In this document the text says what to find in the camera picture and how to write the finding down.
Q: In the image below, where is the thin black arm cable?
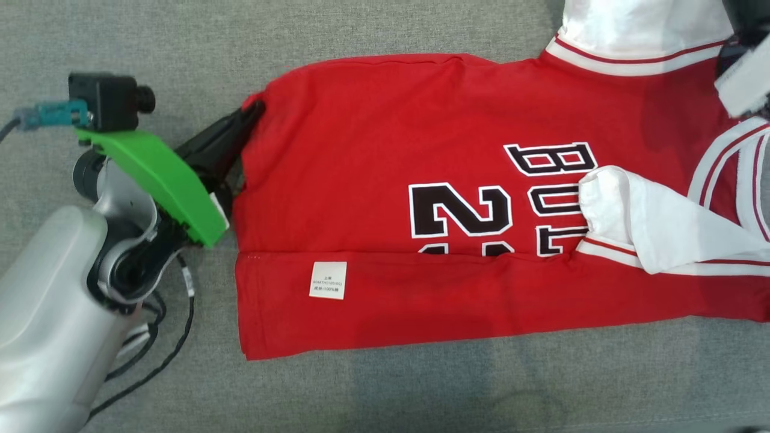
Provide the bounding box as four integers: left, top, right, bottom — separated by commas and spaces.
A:
89, 253, 197, 422

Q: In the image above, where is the teal camera cable connector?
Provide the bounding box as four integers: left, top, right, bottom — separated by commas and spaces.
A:
0, 99, 91, 144

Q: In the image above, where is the red and white basketball jersey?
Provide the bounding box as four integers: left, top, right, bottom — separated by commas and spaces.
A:
232, 0, 770, 361

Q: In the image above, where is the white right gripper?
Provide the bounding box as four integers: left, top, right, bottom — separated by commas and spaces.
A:
715, 0, 770, 119

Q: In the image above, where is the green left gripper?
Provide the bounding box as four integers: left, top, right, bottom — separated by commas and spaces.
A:
75, 99, 266, 249

